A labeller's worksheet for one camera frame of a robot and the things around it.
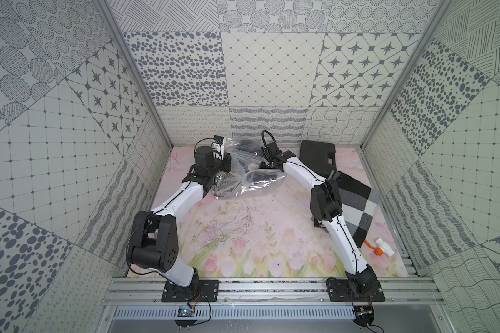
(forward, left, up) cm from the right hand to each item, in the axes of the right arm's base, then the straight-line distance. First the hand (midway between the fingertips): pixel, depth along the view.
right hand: (261, 177), depth 104 cm
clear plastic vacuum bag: (-13, +6, +9) cm, 17 cm away
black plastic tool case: (+12, -31, +3) cm, 33 cm away
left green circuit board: (-56, +26, -4) cm, 62 cm away
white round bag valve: (+2, +4, +6) cm, 8 cm away
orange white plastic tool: (-34, -49, -1) cm, 60 cm away
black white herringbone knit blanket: (-5, +18, +2) cm, 19 cm away
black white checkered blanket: (-16, -44, +2) cm, 47 cm away
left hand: (-3, +11, +22) cm, 25 cm away
